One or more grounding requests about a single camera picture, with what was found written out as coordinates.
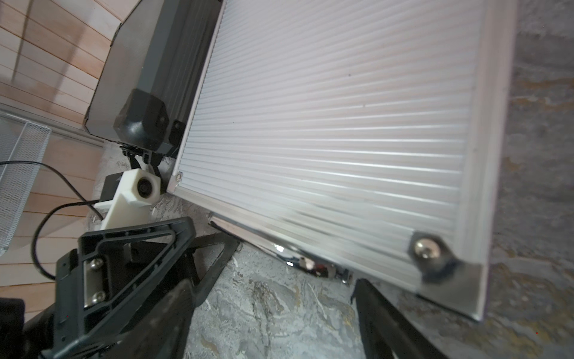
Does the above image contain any white wire mesh shelf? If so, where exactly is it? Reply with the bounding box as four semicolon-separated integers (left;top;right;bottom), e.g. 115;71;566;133
1;118;52;254

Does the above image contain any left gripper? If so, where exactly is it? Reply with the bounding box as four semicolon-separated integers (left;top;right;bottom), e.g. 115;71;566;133
1;217;239;358

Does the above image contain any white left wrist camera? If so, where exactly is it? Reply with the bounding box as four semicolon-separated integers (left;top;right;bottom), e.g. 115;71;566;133
94;169;161;230

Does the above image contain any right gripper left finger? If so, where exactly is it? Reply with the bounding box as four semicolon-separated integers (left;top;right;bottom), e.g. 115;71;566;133
104;279;195;359

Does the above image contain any silver aluminium poker case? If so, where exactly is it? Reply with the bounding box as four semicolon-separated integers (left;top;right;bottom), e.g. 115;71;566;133
168;1;518;320

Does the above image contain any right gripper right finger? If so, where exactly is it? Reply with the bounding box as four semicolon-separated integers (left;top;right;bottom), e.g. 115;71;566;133
351;278;446;358

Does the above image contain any dark grey poker case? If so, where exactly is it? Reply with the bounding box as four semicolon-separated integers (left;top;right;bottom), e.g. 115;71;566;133
84;0;223;157

